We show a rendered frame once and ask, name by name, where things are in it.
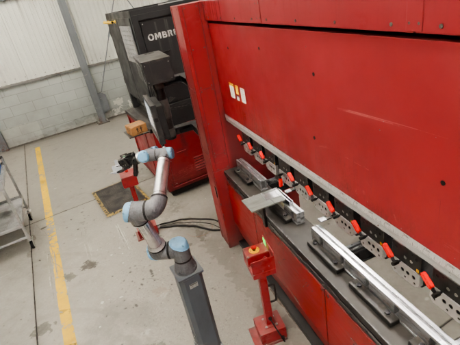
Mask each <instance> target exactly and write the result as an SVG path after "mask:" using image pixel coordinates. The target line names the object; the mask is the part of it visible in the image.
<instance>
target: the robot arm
mask: <svg viewBox="0 0 460 345"><path fill-rule="evenodd" d="M122 155H125V156H122ZM122 155H120V159H119V160H118V161H117V160H116V159H115V160H114V163H115V166H112V170H113V172H111V173H110V174H118V173H122V172H124V171H126V170H128V169H130V168H131V167H132V166H133V175H134V176H135V177H137V176H138V173H139V172H138V164H141V163H146V162H151V161H157V168H156V174H155V183H154V188H153V193H152V195H151V198H150V199H149V200H145V201H131V202H127V203H125V204H124V206H123V220H124V222H127V223H128V222H130V223H131V224H132V226H134V227H137V228H138V230H139V232H140V233H141V235H142V237H143V238H144V239H145V241H146V243H147V244H148V245H147V247H146V253H147V255H148V257H149V259H151V260H155V261H157V260H163V259H174V261H175V267H174V269H175V273H176V274H177V275H179V276H181V277H184V276H188V275H190V274H192V273H193V272H194V271H195V270H196V269H197V264H196V261H195V260H194V258H193V257H192V255H191V252H190V247H189V244H188V241H187V240H186V239H185V238H184V237H181V236H177V237H174V238H172V239H170V241H165V240H164V239H163V238H161V237H159V235H158V233H157V231H156V230H155V228H154V226H153V225H152V223H151V220H154V219H156V218H157V217H159V216H160V215H161V214H162V212H163V211H164V209H165V207H166V204H167V200H168V197H167V196H166V191H167V183H168V171H169V165H170V159H173V158H174V156H175V152H174V149H173V148H172V147H164V148H158V147H157V146H152V147H150V148H148V149H145V150H142V151H140V152H137V153H134V151H133V152H131V153H128V154H127V153H125V154H122ZM122 167H123V168H122Z"/></svg>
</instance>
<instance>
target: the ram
mask: <svg viewBox="0 0 460 345"><path fill-rule="evenodd" d="M208 25H209V32H210V36H211V40H212V47H213V51H214V58H215V62H216V69H217V73H218V80H219V84H220V91H221V95H222V102H223V106H224V111H225V114H226V115H227V116H229V117H231V118H232V119H233V120H235V121H237V122H238V123H240V124H241V125H243V126H244V127H246V128H247V129H249V130H250V131H252V132H253V133H255V134H256V135H258V136H259V137H260V138H262V139H264V140H265V141H266V142H268V143H270V144H271V145H272V146H274V147H276V148H277V149H279V150H280V151H282V152H283V153H285V154H286V155H288V156H289V157H291V158H292V159H294V160H295V161H297V162H298V163H299V164H301V165H303V166H304V167H305V168H307V169H309V170H310V171H311V172H313V173H315V174H316V175H318V176H319V177H320V178H322V179H324V180H325V181H326V182H328V183H330V184H331V185H332V186H334V187H335V188H337V189H338V190H340V191H341V192H343V193H344V194H346V195H347V196H349V197H350V198H352V199H353V200H355V201H357V202H358V203H359V204H361V205H363V206H364V207H365V208H367V209H369V210H370V211H371V212H373V213H374V214H376V215H377V216H379V217H380V218H382V219H383V220H385V221H386V222H388V223H389V224H391V225H392V226H394V227H396V228H397V229H398V230H400V231H402V232H403V233H404V234H406V235H408V236H409V237H410V238H412V239H413V240H415V241H416V242H418V243H419V244H421V245H422V246H424V247H425V248H427V249H428V250H430V251H431V252H433V253H435V254H436V255H437V256H439V257H441V258H442V259H443V260H445V261H447V262H448V263H449V264H451V265H452V266H454V267H455V268H457V269H458V270H460V36H449V35H438V34H417V33H406V32H394V31H372V30H360V29H338V28H326V27H303V26H291V25H269V24H257V23H235V22H224V21H215V22H211V23H208ZM229 83H231V84H233V88H234V92H235V99H234V98H233V97H231V91H230V87H229ZM235 85H236V86H238V92H239V95H238V94H236V90H235ZM240 87H241V88H243V89H244V92H245V97H246V104H245V103H243V102H242V98H241V94H240ZM237 96H239V97H240V100H238V99H237ZM226 120H227V121H228V122H229V123H231V124H232V125H233V126H235V127H237V128H238V129H239V130H240V131H242V132H244V133H245V134H246V135H248V136H249V137H251V138H252V139H254V140H255V141H256V142H258V143H259V144H261V145H262V146H263V147H265V148H266V149H268V150H269V151H270V152H272V153H274V154H275V155H276V156H277V157H279V158H281V159H282V160H283V161H284V162H286V163H287V164H289V165H290V166H292V167H293V168H295V169H296V170H297V171H298V172H300V173H302V174H303V175H304V176H306V177H307V178H309V179H311V180H312V181H313V182H314V183H316V184H317V185H319V186H320V187H321V188H323V189H324V190H326V191H327V192H328V193H330V194H332V195H333V196H334V197H335V198H337V199H339V200H340V201H341V202H343V203H344V204H346V205H347V206H349V207H350V208H351V209H353V210H354V211H356V212H357V213H358V214H360V215H361V216H363V217H364V218H365V219H367V220H369V221H370V222H371V223H372V224H374V225H376V226H377V227H378V228H380V229H381V230H382V231H384V232H386V233H387V234H388V235H390V236H391V237H393V238H394V239H395V240H397V241H398V242H400V243H401V244H402V245H404V246H405V247H407V248H408V249H409V250H411V251H412V252H414V253H415V254H416V255H418V256H419V257H421V258H422V259H423V260H425V261H427V262H428V263H430V265H432V266H434V267H435V268H436V269H438V270H439V271H441V272H442V273H444V274H445V275H446V276H447V277H449V278H451V279H452V280H453V281H455V282H456V283H458V284H459V285H460V278H459V277H457V276H456V275H454V274H453V273H451V272H450V271H449V270H447V269H445V268H444V267H443V266H441V265H440V264H438V263H437V262H436V261H434V260H432V259H431V258H430V257H428V256H427V255H425V254H424V253H422V252H421V251H419V250H418V249H417V248H415V247H414V246H412V245H410V243H408V242H406V241H405V240H403V239H402V238H400V237H399V236H398V235H396V234H395V233H393V232H392V231H390V230H389V229H388V228H386V227H384V226H383V225H382V224H380V223H379V222H377V221H376V220H375V219H373V218H371V217H370V216H369V215H367V214H366V213H364V212H363V211H361V210H360V209H358V208H357V207H355V206H354V205H353V204H351V203H349V202H348V201H347V200H345V199H344V198H342V197H341V196H340V195H338V194H336V193H335V192H334V191H332V190H331V189H329V188H328V187H326V186H325V185H323V184H322V183H320V182H319V181H318V180H316V179H314V178H313V177H312V176H311V175H309V174H307V173H306V172H305V171H303V170H301V169H300V168H299V167H298V166H296V165H294V164H293V163H291V162H290V161H289V160H287V159H285V158H284V157H283V156H281V155H279V154H278V153H277V152H276V151H274V150H272V149H271V148H270V147H268V146H267V145H265V144H264V143H263V142H261V141H259V140H258V139H257V138H255V137H254V136H252V135H251V134H249V133H248V132H247V131H245V130H243V129H242V128H241V127H239V126H237V125H236V124H235V123H233V122H232V121H230V120H229V119H228V118H226Z"/></svg>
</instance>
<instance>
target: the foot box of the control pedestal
mask: <svg viewBox="0 0 460 345"><path fill-rule="evenodd" d="M272 314H273V315H274V317H275V319H276V321H277V323H278V325H277V326H276V328H277V329H278V330H279V332H280V334H281V335H284V336H285V340H287V339H288V337H287V331H286V326H285V324H284V323H283V321H282V319H281V317H280V315H279V312H278V311H277V310H274V311H272ZM262 318H265V317H264V315H261V316H258V317H256V318H253V320H254V324H255V326H254V327H252V328H249V329H248V330H249V333H250V334H251V337H252V340H253V343H254V345H273V344H277V343H279V342H282V341H283V340H282V339H281V336H280V335H279V333H278V332H277V330H276V329H275V327H271V328H269V329H266V328H265V326H264V324H263V322H262V320H261V319H262Z"/></svg>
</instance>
